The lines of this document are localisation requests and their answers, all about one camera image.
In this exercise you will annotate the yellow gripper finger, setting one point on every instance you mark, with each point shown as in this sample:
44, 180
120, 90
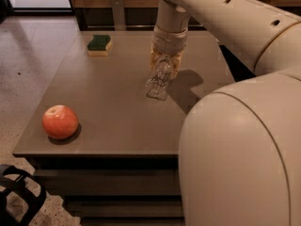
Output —
154, 55
175, 63

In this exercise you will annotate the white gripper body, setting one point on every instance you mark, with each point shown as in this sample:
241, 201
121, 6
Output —
168, 42

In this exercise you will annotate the clear plastic water bottle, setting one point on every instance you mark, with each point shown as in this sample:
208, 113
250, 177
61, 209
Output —
159, 79

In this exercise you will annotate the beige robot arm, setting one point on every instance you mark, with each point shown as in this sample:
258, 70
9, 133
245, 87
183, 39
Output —
240, 146

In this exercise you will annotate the green and yellow sponge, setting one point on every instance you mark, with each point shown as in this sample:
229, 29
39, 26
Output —
99, 46

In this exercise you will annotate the red apple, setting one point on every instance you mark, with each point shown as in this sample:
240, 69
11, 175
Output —
59, 122

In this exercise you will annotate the grey drawer cabinet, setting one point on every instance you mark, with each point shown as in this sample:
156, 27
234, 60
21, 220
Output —
120, 167

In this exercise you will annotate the left metal bracket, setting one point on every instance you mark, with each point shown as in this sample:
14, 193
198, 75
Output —
118, 14

